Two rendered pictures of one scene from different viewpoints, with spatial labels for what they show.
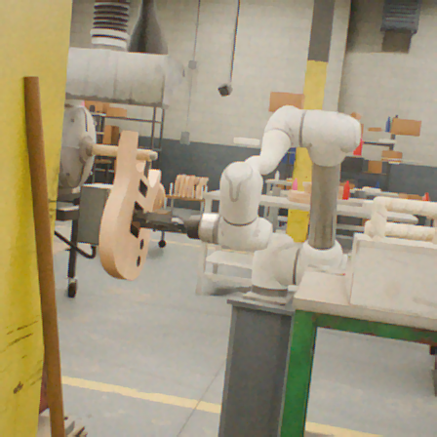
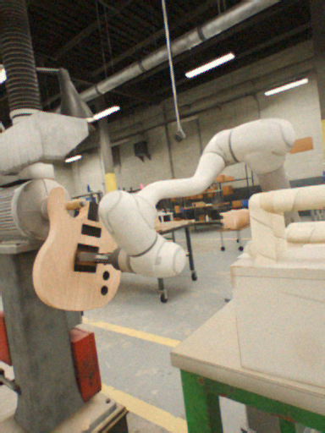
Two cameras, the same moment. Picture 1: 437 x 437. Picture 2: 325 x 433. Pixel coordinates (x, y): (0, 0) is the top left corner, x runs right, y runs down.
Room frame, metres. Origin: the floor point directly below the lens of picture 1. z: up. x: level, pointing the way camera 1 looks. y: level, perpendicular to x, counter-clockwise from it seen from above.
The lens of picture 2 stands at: (1.18, -0.48, 1.22)
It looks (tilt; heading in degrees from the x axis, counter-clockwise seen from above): 3 degrees down; 27
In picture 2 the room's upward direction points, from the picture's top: 7 degrees counter-clockwise
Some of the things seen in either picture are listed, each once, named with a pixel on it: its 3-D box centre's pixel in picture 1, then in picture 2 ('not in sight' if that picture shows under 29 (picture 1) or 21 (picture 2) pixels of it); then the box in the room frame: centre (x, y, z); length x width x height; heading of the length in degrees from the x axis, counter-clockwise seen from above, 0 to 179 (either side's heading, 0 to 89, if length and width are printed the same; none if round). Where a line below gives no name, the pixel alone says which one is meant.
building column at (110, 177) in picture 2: not in sight; (108, 163); (10.25, 6.23, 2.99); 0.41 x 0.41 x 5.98; 79
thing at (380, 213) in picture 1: (379, 222); (261, 232); (1.64, -0.42, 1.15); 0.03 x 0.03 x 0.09
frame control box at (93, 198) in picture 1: (78, 219); not in sight; (2.24, 0.48, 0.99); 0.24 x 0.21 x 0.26; 79
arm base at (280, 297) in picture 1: (264, 291); not in sight; (2.62, -0.23, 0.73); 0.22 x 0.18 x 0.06; 71
